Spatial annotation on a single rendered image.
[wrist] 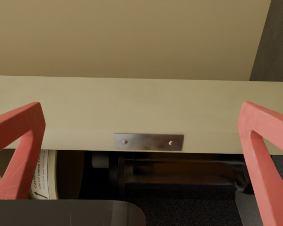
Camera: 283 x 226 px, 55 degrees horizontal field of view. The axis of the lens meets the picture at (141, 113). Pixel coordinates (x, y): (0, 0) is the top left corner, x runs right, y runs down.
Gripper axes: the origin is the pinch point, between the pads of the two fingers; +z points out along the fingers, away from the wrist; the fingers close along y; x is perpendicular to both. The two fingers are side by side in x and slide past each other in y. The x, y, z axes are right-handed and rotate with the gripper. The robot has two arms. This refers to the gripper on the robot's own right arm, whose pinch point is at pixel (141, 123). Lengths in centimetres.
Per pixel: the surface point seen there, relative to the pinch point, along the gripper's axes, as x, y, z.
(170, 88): 9.9, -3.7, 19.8
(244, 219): 37.4, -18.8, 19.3
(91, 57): 21, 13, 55
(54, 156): 17.3, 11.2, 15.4
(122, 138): 10.8, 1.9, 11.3
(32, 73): 26, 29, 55
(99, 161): 23.7, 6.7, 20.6
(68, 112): 9.7, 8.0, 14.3
